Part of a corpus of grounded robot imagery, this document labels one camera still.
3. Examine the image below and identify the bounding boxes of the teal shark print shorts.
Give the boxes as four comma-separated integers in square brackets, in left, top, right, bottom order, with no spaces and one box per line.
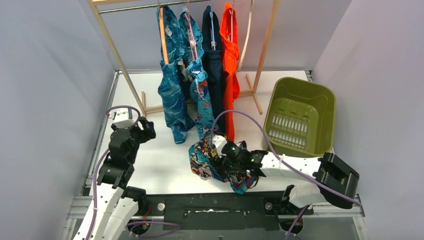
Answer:
[157,5,195,144]

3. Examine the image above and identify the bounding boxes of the light wooden hanger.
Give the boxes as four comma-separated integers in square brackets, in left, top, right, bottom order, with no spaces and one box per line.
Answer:
[237,0,255,72]

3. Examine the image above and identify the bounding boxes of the orange wooden hanger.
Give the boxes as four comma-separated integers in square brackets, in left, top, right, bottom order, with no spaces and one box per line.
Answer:
[159,7,169,64]

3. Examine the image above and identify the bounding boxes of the light blue hanger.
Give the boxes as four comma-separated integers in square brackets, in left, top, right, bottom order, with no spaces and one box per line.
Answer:
[209,0,216,51]

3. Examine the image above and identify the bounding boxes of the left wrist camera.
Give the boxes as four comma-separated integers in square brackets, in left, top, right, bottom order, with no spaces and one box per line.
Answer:
[109,108,135,129]

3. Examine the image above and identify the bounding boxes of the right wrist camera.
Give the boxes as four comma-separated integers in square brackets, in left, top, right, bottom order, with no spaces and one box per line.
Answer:
[212,135,227,157]

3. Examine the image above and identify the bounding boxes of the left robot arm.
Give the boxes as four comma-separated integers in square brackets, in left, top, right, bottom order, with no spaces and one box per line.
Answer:
[74,116,156,240]

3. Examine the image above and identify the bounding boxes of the comic print shorts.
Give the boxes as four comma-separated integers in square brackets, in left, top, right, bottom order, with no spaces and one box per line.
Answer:
[188,130,259,195]

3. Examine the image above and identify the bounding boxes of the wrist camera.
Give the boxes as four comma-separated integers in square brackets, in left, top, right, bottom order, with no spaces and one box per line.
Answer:
[109,108,135,129]
[212,135,227,157]

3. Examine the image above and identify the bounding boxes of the light blue shark shorts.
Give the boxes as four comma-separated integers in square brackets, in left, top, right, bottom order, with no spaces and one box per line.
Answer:
[178,5,215,139]

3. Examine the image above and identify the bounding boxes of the pink wire hanger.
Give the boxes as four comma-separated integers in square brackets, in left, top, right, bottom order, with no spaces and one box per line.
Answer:
[228,0,235,43]

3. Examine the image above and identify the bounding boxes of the navy blue shorts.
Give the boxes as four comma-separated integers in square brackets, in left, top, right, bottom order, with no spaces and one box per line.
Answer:
[201,5,225,118]

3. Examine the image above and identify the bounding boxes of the green plastic basket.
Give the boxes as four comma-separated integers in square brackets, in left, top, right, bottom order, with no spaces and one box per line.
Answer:
[262,77,336,158]

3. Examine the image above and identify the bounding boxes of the wooden clothes rack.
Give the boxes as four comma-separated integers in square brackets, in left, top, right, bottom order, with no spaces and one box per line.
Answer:
[87,0,280,116]

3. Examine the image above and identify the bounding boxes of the orange shorts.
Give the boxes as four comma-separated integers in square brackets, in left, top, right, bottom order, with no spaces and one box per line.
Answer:
[219,2,241,143]

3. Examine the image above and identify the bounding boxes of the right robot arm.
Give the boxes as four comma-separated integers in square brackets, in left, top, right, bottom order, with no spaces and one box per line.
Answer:
[211,136,360,214]

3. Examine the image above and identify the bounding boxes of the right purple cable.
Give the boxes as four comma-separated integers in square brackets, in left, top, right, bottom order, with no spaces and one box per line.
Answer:
[209,109,362,240]

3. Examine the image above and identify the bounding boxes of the aluminium frame rail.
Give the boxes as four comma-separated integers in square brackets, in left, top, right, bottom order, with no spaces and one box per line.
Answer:
[60,71,120,240]

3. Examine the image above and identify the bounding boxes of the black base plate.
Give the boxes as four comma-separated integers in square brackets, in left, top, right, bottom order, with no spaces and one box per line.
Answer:
[146,191,301,231]

